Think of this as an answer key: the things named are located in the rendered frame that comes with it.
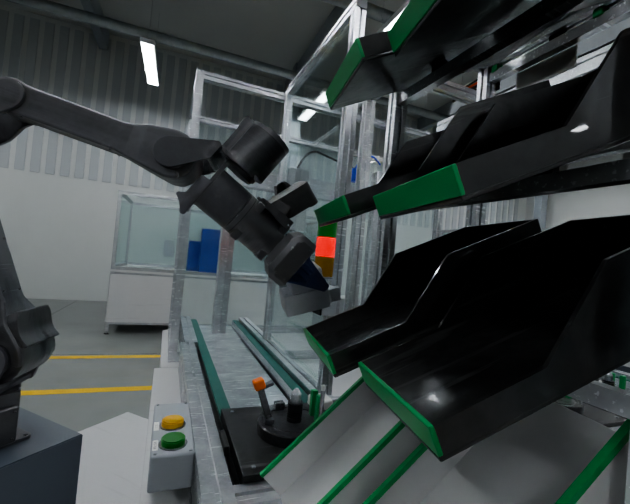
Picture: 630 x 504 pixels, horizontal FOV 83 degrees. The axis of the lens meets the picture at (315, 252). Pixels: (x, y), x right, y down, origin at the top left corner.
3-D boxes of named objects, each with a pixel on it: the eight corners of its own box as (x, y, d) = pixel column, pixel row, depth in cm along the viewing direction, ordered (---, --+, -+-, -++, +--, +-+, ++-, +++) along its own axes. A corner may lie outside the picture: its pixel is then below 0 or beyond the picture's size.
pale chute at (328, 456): (298, 587, 34) (268, 557, 34) (281, 496, 47) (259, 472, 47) (494, 383, 39) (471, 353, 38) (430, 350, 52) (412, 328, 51)
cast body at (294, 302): (287, 318, 49) (278, 269, 47) (281, 307, 53) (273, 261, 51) (345, 303, 51) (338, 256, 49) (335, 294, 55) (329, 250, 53)
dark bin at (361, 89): (363, 61, 36) (339, -12, 36) (330, 110, 49) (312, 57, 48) (577, 6, 42) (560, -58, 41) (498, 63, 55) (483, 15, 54)
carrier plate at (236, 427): (241, 489, 53) (243, 475, 53) (220, 418, 76) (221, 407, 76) (379, 467, 63) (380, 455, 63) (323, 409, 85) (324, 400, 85)
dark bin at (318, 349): (334, 378, 36) (310, 309, 35) (308, 345, 48) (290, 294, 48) (556, 279, 41) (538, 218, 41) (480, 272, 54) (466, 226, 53)
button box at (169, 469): (146, 494, 58) (150, 456, 58) (151, 431, 77) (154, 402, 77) (192, 487, 60) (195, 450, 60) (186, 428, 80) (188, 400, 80)
